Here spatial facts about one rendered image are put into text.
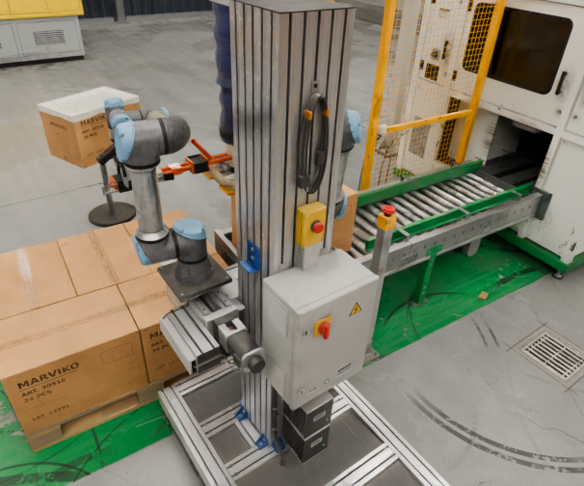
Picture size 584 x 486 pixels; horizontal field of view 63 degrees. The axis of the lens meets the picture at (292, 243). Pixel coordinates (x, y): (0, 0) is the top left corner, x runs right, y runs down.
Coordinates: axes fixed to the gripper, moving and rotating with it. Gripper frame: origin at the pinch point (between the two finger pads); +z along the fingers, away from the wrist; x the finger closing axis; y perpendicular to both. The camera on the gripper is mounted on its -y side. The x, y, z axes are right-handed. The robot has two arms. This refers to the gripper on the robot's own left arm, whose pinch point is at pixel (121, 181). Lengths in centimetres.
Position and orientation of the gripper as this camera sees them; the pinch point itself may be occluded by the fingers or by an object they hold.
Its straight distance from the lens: 217.8
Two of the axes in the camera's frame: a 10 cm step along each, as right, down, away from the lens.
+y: 8.2, -2.9, 4.9
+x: -5.7, -4.9, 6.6
